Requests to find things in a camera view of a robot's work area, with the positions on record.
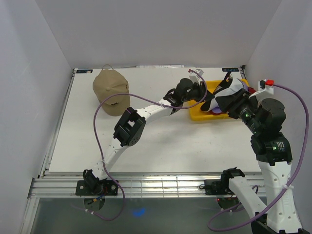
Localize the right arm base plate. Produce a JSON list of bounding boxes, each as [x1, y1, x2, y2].
[[204, 180, 233, 195]]

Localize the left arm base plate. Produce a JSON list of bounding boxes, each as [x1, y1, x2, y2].
[[75, 180, 118, 196]]

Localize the lavender cap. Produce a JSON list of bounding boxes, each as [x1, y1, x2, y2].
[[209, 79, 249, 115]]

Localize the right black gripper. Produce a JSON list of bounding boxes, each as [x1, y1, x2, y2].
[[214, 88, 262, 133]]

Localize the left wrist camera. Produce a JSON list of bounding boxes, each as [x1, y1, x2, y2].
[[188, 69, 204, 84]]

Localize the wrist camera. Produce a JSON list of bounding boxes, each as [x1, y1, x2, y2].
[[249, 79, 274, 101], [188, 69, 204, 84]]

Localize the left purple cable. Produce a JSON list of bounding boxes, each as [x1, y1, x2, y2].
[[93, 69, 208, 221]]

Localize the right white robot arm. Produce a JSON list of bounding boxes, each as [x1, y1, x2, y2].
[[216, 89, 307, 234]]

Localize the aluminium frame rail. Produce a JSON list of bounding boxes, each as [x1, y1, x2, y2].
[[28, 174, 292, 198]]

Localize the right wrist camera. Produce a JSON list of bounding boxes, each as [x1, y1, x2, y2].
[[249, 79, 274, 101]]

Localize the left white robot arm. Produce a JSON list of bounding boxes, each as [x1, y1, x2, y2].
[[83, 78, 214, 195]]

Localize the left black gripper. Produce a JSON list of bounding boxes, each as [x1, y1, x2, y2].
[[182, 82, 215, 103]]

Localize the yellow plastic tray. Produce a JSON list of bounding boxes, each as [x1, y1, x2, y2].
[[189, 79, 249, 121]]

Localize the black and white cap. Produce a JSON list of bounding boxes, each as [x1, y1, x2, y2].
[[200, 72, 248, 115]]

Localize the beige baseball cap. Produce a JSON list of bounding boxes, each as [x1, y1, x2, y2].
[[93, 68, 130, 117]]

